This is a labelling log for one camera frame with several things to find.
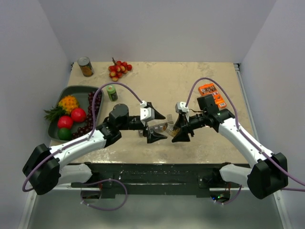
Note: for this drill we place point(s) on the red toy fruit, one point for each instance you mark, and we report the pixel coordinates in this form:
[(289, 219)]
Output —
[(65, 122)]

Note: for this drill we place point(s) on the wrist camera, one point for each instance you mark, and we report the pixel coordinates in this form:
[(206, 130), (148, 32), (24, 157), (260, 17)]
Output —
[(147, 112), (181, 108)]

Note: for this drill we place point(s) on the orange cardboard box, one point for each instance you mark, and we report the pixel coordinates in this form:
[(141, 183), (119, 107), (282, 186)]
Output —
[(210, 88)]

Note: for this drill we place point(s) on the red cherry bunch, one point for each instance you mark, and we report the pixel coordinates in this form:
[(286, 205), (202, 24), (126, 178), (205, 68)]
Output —
[(118, 69)]

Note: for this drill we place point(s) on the green toy lime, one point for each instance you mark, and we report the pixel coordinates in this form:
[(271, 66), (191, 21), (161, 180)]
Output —
[(64, 134)]

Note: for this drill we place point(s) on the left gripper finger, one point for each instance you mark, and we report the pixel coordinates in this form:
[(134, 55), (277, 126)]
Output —
[(157, 115), (153, 136)]

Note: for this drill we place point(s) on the toy pineapple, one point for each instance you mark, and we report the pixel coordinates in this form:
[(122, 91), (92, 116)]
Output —
[(64, 107)]

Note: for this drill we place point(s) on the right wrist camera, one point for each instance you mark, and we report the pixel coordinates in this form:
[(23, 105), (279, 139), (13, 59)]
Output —
[(181, 108)]

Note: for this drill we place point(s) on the dark purple grape bunch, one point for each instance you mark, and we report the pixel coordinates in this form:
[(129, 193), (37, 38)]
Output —
[(92, 111)]

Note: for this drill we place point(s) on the grey weekly pill organizer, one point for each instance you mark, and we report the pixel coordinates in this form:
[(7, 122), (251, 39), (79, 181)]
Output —
[(158, 127)]

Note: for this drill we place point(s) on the dark grey tray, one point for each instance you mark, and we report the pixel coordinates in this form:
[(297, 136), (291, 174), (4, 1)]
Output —
[(81, 93)]

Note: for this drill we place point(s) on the green lid bottle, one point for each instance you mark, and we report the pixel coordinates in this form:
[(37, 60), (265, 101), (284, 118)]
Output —
[(111, 90)]

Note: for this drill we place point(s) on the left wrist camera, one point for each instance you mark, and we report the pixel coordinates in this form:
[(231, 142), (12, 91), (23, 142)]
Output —
[(147, 112)]

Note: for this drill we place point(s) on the tin food can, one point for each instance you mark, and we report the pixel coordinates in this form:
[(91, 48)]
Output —
[(85, 66)]

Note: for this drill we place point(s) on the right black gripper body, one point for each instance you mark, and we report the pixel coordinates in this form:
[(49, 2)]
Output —
[(195, 122)]

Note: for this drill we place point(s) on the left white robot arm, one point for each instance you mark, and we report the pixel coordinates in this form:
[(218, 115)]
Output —
[(48, 167)]

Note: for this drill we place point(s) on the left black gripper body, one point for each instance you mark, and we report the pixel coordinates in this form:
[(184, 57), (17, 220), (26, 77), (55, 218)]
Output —
[(137, 125)]

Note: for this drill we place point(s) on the black base frame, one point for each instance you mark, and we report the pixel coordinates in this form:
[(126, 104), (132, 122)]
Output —
[(156, 179)]

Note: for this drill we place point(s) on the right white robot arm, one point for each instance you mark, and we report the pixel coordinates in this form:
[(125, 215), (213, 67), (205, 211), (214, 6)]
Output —
[(266, 172)]

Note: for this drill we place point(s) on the red toy apple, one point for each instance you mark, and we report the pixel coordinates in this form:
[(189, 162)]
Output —
[(78, 115)]

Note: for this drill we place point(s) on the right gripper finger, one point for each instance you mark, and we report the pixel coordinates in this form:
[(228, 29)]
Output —
[(181, 136), (181, 121)]

